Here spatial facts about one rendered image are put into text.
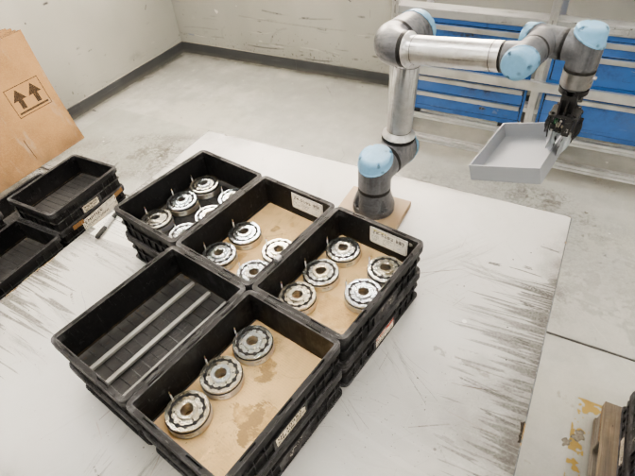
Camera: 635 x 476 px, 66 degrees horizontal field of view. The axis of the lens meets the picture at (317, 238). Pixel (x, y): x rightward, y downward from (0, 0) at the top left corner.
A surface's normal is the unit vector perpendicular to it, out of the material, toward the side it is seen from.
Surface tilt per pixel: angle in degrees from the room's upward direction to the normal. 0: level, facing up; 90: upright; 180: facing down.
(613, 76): 90
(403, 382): 0
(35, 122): 74
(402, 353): 0
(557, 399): 0
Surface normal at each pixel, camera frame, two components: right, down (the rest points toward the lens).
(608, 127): -0.46, 0.63
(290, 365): -0.07, -0.73
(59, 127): 0.83, 0.05
